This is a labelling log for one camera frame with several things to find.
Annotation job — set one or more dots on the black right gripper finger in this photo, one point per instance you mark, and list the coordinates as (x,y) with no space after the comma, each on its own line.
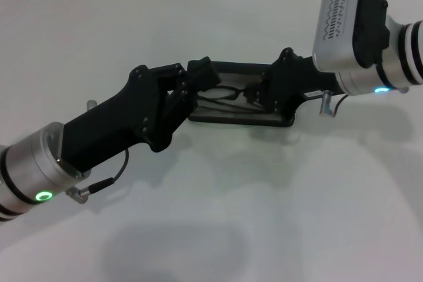
(203,74)
(258,99)
(257,88)

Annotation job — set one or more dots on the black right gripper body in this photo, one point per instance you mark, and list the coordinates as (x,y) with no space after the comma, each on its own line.
(287,84)

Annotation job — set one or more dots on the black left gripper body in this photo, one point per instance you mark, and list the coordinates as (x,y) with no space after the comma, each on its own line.
(115,123)

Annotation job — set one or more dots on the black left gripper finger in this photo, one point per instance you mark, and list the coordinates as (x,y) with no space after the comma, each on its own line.
(183,103)

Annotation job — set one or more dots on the black thin-frame glasses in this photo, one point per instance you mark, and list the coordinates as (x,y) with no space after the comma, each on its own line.
(235,96)

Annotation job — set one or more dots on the black glasses case grey lining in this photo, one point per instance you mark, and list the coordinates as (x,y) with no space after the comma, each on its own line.
(238,119)

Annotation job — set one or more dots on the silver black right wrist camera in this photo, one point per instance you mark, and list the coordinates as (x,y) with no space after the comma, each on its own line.
(343,31)

